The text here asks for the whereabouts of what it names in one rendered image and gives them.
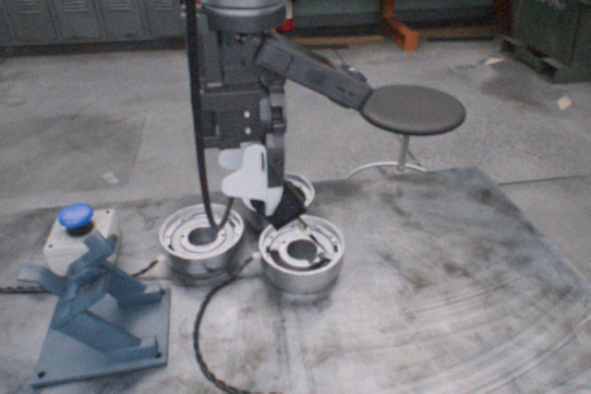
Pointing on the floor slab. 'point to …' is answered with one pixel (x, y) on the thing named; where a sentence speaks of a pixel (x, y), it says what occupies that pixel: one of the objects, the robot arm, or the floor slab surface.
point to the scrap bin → (551, 14)
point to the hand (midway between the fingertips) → (272, 196)
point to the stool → (410, 117)
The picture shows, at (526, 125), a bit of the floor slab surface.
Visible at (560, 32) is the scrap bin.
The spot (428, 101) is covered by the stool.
